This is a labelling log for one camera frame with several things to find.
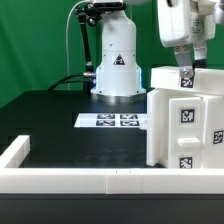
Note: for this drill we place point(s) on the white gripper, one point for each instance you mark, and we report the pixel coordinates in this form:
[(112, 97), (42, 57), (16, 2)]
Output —
[(186, 22)]

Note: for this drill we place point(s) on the white U-shaped fence frame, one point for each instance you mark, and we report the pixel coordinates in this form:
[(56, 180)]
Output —
[(15, 179)]

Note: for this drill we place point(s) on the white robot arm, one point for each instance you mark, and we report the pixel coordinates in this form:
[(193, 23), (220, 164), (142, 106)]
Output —
[(118, 75)]

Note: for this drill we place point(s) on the white cabinet top block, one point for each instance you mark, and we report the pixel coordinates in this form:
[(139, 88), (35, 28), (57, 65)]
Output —
[(205, 81)]

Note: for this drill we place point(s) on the white cabinet body box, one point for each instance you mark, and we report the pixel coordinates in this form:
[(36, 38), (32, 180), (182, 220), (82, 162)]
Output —
[(156, 124)]

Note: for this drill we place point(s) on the white marker base plate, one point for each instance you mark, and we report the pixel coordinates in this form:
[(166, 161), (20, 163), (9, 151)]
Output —
[(109, 120)]

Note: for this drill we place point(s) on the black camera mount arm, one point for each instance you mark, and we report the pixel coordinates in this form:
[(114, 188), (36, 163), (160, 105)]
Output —
[(89, 15)]

